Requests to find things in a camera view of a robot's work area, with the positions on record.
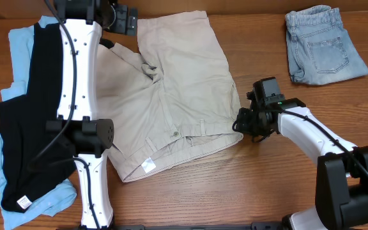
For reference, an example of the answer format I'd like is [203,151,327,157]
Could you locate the beige khaki shorts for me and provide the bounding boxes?
[96,11,243,182]

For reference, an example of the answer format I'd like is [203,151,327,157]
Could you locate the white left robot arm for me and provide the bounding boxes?
[45,1,138,229]

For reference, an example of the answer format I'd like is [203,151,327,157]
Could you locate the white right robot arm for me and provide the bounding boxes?
[233,98,368,229]

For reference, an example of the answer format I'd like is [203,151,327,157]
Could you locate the light blue denim shorts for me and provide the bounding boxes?
[285,5,368,86]

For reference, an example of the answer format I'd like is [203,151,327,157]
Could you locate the light blue shirt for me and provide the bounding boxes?
[0,26,77,230]

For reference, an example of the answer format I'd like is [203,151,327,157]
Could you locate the black garment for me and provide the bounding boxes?
[0,24,75,213]

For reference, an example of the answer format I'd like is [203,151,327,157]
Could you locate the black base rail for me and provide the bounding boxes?
[56,220,282,230]

